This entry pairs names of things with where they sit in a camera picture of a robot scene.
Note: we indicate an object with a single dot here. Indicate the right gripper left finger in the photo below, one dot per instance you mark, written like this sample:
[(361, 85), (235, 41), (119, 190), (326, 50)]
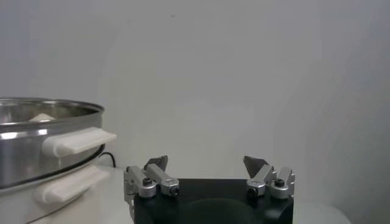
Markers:
[(149, 185)]

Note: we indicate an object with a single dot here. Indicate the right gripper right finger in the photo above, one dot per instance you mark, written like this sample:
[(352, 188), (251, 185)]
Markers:
[(274, 182)]

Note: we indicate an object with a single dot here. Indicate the stainless steel steamer basket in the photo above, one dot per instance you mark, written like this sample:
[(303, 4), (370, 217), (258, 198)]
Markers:
[(21, 158)]

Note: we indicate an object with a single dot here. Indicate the cream electric cooking pot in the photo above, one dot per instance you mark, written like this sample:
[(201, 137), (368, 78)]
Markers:
[(45, 210)]

